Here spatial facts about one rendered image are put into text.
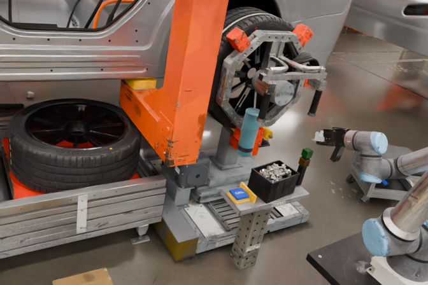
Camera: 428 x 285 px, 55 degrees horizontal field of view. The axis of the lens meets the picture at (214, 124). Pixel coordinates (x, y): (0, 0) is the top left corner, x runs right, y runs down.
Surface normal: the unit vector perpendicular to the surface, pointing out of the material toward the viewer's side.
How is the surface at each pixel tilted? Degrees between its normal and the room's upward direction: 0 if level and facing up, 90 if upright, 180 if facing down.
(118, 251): 0
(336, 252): 0
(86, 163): 90
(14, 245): 90
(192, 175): 90
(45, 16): 55
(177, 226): 0
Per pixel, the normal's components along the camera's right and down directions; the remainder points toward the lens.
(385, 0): -0.80, 0.03
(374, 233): -0.96, 0.05
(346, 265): 0.18, -0.88
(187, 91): 0.50, 0.47
